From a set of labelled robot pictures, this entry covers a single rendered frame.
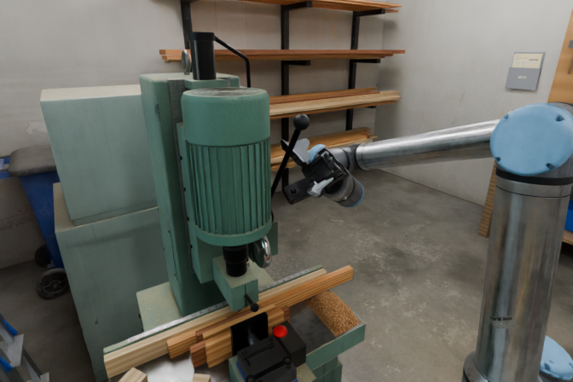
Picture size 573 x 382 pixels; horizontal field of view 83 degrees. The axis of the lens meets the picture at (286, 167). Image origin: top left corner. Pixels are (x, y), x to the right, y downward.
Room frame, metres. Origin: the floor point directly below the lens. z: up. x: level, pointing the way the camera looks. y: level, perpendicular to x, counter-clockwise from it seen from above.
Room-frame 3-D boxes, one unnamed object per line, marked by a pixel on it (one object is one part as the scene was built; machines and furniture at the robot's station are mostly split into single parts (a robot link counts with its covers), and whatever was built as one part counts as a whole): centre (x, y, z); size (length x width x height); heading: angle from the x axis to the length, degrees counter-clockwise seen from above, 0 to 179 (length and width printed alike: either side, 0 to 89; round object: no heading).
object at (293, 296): (0.72, 0.04, 0.92); 0.56 x 0.02 x 0.04; 121
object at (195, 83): (0.79, 0.19, 1.54); 0.08 x 0.08 x 0.17; 31
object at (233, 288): (0.68, 0.13, 1.03); 0.14 x 0.07 x 0.09; 31
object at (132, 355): (0.68, 0.14, 0.93); 0.60 x 0.02 x 0.05; 121
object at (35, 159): (2.09, 1.54, 0.48); 0.64 x 0.54 x 0.97; 127
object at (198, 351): (0.61, 0.11, 0.92); 0.26 x 0.02 x 0.05; 121
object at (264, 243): (0.84, 0.08, 1.02); 0.12 x 0.03 x 0.12; 31
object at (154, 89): (0.91, 0.27, 1.16); 0.22 x 0.22 x 0.72; 31
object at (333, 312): (0.71, -0.13, 0.92); 0.14 x 0.09 x 0.04; 31
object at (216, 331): (0.63, 0.11, 0.93); 0.19 x 0.01 x 0.06; 121
